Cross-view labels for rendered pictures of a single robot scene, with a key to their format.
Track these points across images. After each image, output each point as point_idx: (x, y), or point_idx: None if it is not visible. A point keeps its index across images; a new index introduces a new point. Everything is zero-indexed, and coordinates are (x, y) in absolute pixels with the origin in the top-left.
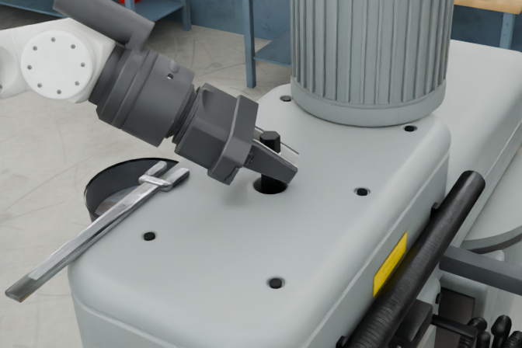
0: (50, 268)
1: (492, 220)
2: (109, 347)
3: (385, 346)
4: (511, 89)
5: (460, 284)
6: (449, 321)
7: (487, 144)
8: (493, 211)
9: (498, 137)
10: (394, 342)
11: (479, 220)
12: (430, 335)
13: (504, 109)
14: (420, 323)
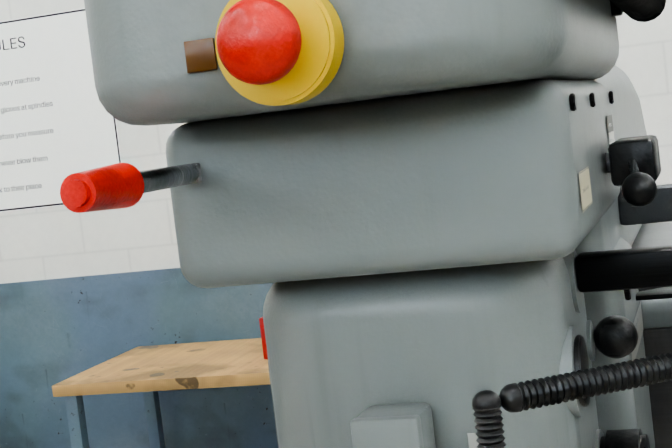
0: None
1: (660, 244)
2: None
3: None
4: (620, 71)
5: (651, 310)
6: (669, 290)
7: (621, 92)
8: (655, 242)
9: (628, 112)
10: (623, 156)
11: (640, 247)
12: (642, 345)
13: (623, 79)
14: (651, 137)
